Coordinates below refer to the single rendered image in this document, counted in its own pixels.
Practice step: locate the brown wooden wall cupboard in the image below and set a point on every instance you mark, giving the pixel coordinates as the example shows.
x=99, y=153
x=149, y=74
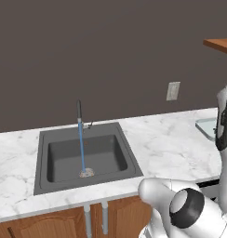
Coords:
x=220, y=45

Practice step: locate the brown wooden cupboard door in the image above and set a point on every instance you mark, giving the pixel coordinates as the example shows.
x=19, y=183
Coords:
x=44, y=224
x=126, y=217

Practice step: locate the dark grey sink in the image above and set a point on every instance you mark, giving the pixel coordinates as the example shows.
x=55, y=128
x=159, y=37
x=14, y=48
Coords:
x=84, y=156

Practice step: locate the blue water stream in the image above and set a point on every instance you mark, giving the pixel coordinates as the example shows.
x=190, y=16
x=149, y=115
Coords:
x=82, y=148

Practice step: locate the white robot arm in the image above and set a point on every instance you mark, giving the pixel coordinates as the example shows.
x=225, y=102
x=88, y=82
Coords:
x=193, y=207

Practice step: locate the dark grey tap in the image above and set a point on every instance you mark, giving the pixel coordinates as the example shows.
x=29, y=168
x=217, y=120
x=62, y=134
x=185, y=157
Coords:
x=79, y=115

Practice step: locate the white wall socket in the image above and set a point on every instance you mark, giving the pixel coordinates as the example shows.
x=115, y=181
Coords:
x=173, y=91

